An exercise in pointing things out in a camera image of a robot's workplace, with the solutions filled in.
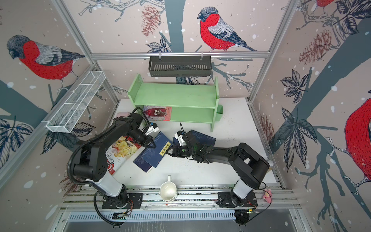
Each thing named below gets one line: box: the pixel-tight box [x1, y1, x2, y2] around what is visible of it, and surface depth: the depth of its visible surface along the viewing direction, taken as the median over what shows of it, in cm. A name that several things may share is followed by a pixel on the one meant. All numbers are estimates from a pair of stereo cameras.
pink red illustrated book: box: [142, 105, 173, 121], surface depth 97 cm
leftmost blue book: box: [132, 148, 154, 174], surface depth 86 cm
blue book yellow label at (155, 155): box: [142, 130, 174, 169], surface depth 87 cm
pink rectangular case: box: [116, 111, 130, 118], surface depth 113 cm
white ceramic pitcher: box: [159, 174, 177, 203], surface depth 75 cm
